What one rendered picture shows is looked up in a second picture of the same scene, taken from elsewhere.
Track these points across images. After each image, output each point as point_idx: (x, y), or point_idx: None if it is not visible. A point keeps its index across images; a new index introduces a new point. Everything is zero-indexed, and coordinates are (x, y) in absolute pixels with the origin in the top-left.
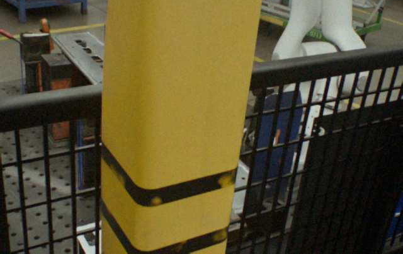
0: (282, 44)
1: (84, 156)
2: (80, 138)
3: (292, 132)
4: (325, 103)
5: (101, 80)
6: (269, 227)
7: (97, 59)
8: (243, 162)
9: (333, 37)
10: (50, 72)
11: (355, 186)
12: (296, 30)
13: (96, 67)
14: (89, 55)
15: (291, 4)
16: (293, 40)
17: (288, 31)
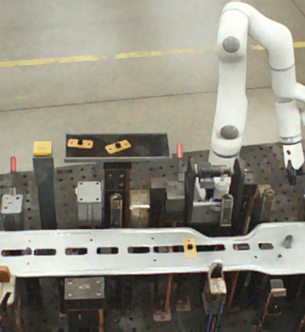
0: (231, 116)
1: (214, 324)
2: (219, 316)
3: None
4: (298, 140)
5: (215, 263)
6: None
7: (66, 251)
8: None
9: (295, 96)
10: (102, 303)
11: None
12: (241, 99)
13: (100, 258)
14: (63, 255)
15: (226, 81)
16: (242, 109)
17: (231, 103)
